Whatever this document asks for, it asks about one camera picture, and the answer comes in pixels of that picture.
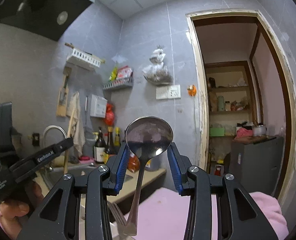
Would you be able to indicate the white wall basket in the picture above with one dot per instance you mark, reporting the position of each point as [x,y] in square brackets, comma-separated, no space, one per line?
[83,59]

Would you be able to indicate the red plastic bag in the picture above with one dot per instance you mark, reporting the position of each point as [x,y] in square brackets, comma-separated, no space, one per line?
[109,116]

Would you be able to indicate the dark soy sauce bottle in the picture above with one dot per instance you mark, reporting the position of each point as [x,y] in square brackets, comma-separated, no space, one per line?
[110,148]

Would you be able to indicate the steel faucet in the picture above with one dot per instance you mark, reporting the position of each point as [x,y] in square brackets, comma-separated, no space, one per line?
[53,133]

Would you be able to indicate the dark grey cabinet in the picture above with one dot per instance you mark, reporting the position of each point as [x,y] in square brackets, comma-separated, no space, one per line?
[256,166]

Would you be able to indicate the wine bottle white label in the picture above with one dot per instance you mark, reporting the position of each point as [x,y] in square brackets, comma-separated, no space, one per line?
[99,147]

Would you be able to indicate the steel kitchen sink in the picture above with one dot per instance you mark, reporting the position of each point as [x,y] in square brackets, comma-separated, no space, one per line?
[48,176]

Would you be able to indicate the orange wall hook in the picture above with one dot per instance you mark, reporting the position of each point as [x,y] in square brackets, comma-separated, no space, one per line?
[192,91]

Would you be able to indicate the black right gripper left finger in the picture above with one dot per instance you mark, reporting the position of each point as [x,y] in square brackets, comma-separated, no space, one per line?
[57,217]

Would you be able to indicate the hanging bag of dried goods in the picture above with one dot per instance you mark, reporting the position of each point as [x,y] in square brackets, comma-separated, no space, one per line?
[157,72]

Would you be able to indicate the hanging beige cloth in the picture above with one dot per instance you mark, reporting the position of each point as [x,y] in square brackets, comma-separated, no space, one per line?
[77,130]

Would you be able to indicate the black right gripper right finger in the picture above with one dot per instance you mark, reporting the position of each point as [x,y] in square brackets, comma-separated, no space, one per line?
[224,198]

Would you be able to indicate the person's left hand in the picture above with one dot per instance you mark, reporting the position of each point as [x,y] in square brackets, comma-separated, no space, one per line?
[10,212]

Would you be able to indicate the black range hood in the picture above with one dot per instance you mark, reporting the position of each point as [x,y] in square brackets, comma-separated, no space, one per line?
[47,18]

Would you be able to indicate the wooden shelf unit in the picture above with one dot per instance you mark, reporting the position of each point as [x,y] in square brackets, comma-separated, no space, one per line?
[231,97]

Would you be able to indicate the white box on wall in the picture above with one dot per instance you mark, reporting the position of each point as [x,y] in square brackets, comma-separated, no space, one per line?
[98,107]

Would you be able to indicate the white wall socket panel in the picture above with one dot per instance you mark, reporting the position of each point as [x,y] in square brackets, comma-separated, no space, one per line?
[168,92]

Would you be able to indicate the wooden cutting board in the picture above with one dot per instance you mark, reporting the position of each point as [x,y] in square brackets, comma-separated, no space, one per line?
[63,93]

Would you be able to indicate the pink floral tablecloth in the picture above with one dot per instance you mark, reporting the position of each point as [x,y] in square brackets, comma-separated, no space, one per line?
[164,215]

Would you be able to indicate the grey wall rack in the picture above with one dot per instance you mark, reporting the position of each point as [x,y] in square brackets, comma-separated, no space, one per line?
[118,84]

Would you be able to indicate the steel spoon front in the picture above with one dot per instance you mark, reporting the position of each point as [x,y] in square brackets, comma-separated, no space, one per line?
[146,137]

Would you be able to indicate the steel fork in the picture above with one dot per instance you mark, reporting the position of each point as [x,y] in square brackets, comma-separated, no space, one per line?
[119,218]

